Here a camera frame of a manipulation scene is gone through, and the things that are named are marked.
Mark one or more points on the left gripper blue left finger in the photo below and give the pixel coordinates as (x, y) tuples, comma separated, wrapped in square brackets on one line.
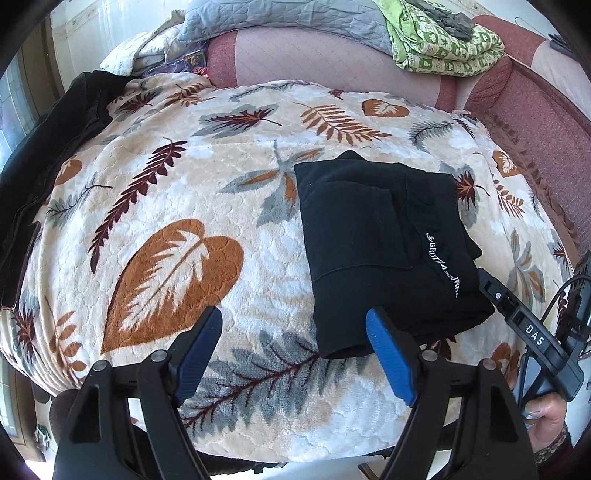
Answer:
[(191, 352)]

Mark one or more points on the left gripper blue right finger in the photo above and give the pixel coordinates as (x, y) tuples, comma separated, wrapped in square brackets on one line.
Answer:
[(397, 353)]

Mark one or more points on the black pants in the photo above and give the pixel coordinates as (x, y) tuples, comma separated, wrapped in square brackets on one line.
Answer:
[(386, 235)]

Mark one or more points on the person right hand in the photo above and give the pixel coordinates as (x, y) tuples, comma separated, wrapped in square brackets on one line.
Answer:
[(545, 417)]

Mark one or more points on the leaf pattern fleece blanket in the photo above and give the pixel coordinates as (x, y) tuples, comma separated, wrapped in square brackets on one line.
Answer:
[(188, 198)]

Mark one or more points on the black garment on bed edge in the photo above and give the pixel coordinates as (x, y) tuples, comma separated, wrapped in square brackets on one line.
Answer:
[(29, 174)]

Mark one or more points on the green patterned folded cloth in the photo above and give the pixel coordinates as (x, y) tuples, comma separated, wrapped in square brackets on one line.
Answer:
[(420, 45)]

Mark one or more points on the black item on bed corner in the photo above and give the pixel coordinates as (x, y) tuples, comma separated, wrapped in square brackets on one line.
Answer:
[(558, 43)]

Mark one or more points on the dark grey cloth on stack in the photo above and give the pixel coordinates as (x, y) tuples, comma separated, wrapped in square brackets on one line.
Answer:
[(457, 25)]

